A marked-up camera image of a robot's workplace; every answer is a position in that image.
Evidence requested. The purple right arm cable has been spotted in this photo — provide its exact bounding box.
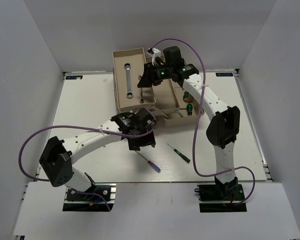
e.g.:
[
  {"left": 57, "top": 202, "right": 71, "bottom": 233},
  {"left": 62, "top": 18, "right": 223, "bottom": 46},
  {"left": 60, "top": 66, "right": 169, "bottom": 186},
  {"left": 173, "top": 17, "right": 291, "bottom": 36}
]
[{"left": 152, "top": 38, "right": 256, "bottom": 206}]

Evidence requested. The beige cantilever toolbox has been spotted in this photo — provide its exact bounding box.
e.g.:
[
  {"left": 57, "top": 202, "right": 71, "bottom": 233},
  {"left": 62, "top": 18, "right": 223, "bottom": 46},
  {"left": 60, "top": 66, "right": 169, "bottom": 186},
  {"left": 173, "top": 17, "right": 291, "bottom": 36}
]
[{"left": 112, "top": 48, "right": 199, "bottom": 128}]

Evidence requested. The blue label sticker left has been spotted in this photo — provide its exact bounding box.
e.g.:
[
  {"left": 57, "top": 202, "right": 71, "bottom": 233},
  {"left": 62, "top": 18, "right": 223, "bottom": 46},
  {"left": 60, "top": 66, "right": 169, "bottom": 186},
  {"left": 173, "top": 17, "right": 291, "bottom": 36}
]
[{"left": 65, "top": 75, "right": 83, "bottom": 80}]

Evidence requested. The blue label sticker right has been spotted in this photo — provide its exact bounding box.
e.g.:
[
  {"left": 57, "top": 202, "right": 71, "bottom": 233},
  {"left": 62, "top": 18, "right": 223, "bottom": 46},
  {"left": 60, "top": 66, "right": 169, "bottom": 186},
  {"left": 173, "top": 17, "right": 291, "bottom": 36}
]
[{"left": 215, "top": 72, "right": 234, "bottom": 77}]

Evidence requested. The small silver ratchet wrench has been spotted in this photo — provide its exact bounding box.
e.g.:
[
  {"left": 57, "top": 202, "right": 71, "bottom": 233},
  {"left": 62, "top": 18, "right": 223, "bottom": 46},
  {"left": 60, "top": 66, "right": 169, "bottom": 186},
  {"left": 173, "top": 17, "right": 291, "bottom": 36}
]
[{"left": 138, "top": 75, "right": 144, "bottom": 104}]

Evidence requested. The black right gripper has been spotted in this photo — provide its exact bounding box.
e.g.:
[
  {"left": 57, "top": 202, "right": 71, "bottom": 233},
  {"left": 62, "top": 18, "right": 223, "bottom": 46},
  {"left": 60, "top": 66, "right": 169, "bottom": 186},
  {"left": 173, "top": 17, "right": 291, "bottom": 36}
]
[{"left": 137, "top": 61, "right": 173, "bottom": 88}]

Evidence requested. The large silver ratchet wrench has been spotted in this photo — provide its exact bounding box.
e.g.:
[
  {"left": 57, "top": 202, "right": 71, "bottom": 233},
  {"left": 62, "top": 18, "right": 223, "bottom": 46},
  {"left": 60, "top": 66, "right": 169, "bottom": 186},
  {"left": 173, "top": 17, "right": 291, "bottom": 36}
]
[{"left": 124, "top": 63, "right": 134, "bottom": 99}]

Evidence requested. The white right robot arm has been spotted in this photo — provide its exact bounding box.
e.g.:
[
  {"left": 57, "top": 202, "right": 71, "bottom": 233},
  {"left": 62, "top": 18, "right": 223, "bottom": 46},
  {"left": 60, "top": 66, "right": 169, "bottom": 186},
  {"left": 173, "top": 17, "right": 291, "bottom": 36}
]
[{"left": 137, "top": 46, "right": 240, "bottom": 200}]

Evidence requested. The red blue handle screwdriver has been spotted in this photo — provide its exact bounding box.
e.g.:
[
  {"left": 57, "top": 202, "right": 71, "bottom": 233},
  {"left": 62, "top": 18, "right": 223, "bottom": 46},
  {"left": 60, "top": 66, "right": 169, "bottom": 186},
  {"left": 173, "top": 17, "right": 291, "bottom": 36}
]
[{"left": 136, "top": 151, "right": 161, "bottom": 174}]

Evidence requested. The blue label sticker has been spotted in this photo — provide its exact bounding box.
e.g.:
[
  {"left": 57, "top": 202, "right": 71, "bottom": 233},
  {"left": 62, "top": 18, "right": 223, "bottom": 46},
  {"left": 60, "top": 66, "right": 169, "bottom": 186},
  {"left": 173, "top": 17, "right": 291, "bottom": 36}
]
[
  {"left": 215, "top": 72, "right": 234, "bottom": 77},
  {"left": 65, "top": 75, "right": 83, "bottom": 80}
]

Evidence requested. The black green precision screwdriver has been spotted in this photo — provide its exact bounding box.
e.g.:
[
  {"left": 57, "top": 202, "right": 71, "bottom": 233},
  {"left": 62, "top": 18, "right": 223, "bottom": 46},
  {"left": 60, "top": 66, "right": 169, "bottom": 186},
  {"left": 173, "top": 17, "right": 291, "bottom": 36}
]
[{"left": 167, "top": 144, "right": 191, "bottom": 164}]

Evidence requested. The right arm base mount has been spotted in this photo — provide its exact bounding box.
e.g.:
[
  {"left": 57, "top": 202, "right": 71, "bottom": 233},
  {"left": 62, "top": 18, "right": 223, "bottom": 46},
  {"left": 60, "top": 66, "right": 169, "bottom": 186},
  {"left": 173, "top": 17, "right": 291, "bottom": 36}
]
[{"left": 194, "top": 177, "right": 247, "bottom": 213}]

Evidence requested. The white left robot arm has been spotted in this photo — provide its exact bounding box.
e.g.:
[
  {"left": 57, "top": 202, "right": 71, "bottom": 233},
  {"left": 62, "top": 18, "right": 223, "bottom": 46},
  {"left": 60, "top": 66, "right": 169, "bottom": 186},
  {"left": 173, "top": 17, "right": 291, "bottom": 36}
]
[{"left": 39, "top": 108, "right": 157, "bottom": 200}]

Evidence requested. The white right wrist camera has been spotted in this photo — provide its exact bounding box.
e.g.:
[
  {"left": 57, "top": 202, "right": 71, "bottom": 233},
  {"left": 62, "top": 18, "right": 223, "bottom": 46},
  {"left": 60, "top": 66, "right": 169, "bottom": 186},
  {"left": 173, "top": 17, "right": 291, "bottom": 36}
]
[{"left": 146, "top": 47, "right": 162, "bottom": 65}]

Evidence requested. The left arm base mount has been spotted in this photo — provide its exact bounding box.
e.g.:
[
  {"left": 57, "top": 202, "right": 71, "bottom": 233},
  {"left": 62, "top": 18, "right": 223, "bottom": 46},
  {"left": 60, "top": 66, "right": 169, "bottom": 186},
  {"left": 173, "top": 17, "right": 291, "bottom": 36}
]
[{"left": 62, "top": 183, "right": 117, "bottom": 213}]

